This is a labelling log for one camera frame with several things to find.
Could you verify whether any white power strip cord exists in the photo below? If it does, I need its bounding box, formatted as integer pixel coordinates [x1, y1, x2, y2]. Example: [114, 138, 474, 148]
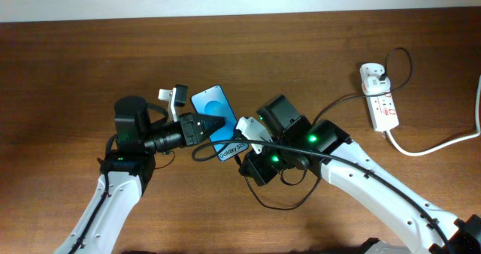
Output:
[382, 73, 481, 157]

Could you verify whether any white USB charger plug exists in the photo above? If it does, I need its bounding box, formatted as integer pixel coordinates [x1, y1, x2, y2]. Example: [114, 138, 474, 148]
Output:
[362, 76, 391, 95]

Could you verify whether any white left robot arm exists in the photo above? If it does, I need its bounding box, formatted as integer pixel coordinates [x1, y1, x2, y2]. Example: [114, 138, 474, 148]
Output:
[57, 96, 225, 253]

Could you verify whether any white power strip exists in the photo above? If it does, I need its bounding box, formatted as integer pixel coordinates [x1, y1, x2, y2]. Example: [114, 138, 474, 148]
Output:
[359, 63, 399, 132]

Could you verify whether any black USB charging cable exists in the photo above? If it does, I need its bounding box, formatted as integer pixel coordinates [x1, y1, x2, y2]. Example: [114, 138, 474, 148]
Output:
[232, 47, 413, 211]

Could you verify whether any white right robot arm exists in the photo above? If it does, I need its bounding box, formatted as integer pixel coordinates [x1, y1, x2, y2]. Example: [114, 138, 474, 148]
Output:
[236, 95, 480, 254]

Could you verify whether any blue screen Galaxy smartphone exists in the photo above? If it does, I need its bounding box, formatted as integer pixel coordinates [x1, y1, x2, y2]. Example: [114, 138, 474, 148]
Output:
[190, 85, 248, 162]

